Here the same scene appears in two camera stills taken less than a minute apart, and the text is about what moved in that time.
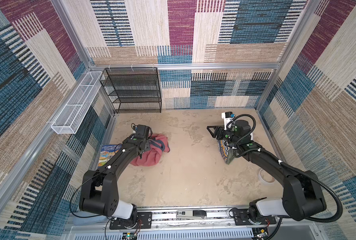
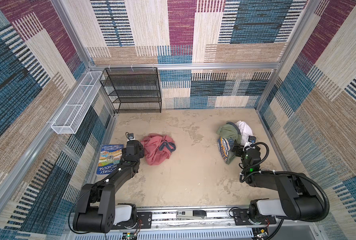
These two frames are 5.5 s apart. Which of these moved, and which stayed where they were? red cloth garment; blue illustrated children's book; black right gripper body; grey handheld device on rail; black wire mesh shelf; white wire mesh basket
Moved: black right gripper body; red cloth garment
Stayed: white wire mesh basket; grey handheld device on rail; blue illustrated children's book; black wire mesh shelf
